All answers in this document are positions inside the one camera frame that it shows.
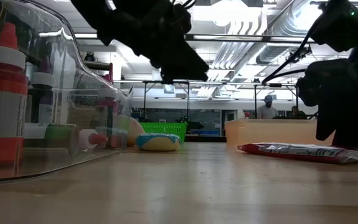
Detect black ceiling mounted camera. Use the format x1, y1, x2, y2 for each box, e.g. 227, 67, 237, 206
287, 46, 312, 65

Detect red snack bag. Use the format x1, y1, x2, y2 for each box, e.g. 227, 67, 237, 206
237, 142, 358, 165

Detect black background robot device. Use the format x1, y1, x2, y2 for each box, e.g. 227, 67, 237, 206
175, 116, 205, 131

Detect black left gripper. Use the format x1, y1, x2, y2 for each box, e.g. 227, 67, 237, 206
126, 0, 210, 84

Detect black metal frame stand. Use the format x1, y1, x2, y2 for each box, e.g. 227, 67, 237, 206
253, 82, 300, 119
142, 80, 191, 123

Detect green food colouring bottle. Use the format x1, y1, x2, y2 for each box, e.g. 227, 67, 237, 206
25, 123, 79, 156

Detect orange translucent plastic bin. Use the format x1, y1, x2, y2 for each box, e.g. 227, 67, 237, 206
224, 119, 335, 147

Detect orange food colouring bottle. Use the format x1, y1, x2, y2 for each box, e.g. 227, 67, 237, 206
0, 22, 30, 164

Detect blue iced toy donut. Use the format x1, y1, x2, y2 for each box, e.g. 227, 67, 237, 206
135, 133, 181, 152

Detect silver ventilation duct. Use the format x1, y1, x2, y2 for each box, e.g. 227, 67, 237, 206
255, 0, 338, 66

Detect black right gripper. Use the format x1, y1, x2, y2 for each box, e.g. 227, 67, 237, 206
296, 46, 358, 149

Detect clear plastic bin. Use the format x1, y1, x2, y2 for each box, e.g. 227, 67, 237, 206
0, 0, 134, 184

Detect green plastic basket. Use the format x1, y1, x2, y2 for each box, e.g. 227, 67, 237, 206
139, 122, 188, 144

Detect red handled metal grater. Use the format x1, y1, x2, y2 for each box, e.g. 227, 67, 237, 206
68, 61, 115, 131

